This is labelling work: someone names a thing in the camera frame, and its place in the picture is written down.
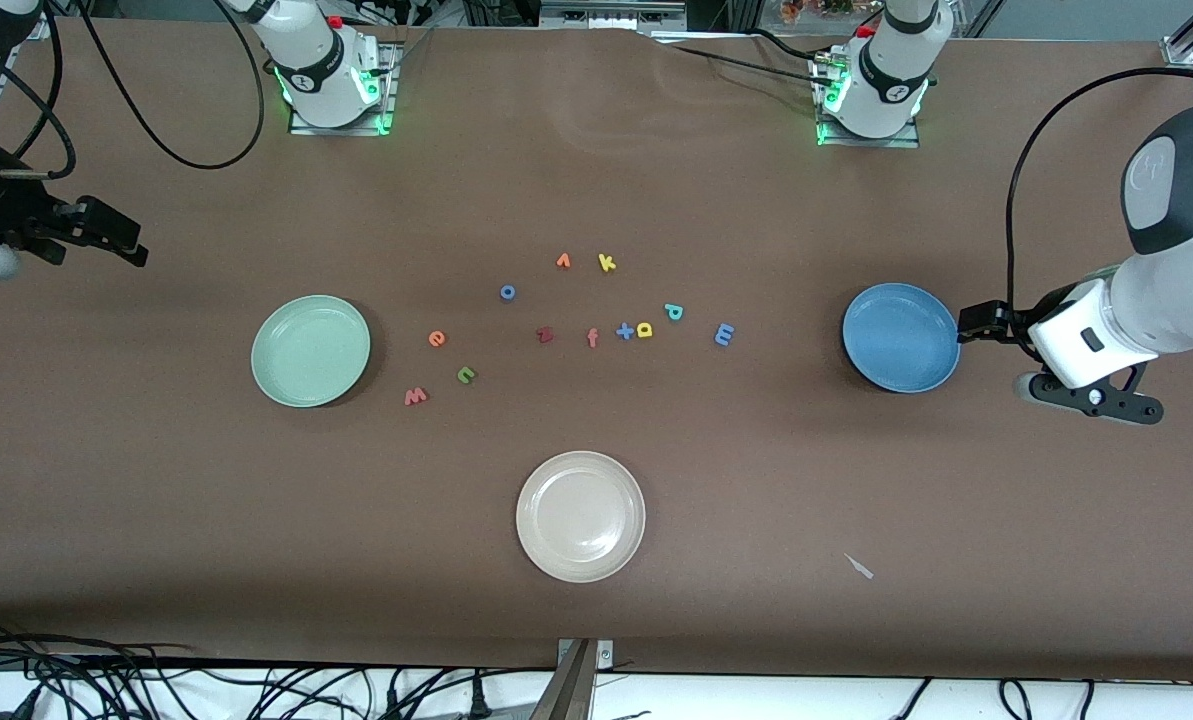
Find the orange artificial flowers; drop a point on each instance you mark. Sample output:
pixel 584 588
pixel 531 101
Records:
pixel 806 10

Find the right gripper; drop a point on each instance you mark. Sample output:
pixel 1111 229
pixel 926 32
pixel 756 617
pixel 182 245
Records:
pixel 8 207

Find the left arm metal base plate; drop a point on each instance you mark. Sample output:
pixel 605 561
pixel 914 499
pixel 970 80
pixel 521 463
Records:
pixel 896 143

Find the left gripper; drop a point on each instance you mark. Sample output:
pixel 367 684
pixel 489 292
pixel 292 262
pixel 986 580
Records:
pixel 1017 325

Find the small metal bracket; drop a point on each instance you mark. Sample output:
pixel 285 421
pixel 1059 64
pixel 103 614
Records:
pixel 605 655

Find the blue plate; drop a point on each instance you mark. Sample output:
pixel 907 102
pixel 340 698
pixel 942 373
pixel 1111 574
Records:
pixel 901 338

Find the grey power strip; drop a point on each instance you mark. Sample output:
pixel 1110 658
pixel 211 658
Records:
pixel 606 12

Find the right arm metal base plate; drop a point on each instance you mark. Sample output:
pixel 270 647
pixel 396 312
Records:
pixel 388 100

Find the grey metal post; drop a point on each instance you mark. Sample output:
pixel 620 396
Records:
pixel 568 695

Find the small white paper scrap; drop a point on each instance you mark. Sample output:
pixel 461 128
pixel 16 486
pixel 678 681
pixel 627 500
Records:
pixel 859 566

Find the pink foam letter w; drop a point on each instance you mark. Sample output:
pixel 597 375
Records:
pixel 415 397

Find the brown table cover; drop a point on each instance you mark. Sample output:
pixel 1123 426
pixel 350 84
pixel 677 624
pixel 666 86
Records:
pixel 596 150

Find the teal foam letter p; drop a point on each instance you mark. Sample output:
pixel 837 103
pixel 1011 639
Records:
pixel 673 311

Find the blue foam letter E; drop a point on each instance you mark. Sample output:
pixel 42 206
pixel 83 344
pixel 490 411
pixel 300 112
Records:
pixel 724 335

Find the green plate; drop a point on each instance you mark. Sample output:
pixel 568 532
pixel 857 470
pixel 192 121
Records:
pixel 311 351

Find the beige plate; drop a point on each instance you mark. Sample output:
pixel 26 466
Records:
pixel 581 516

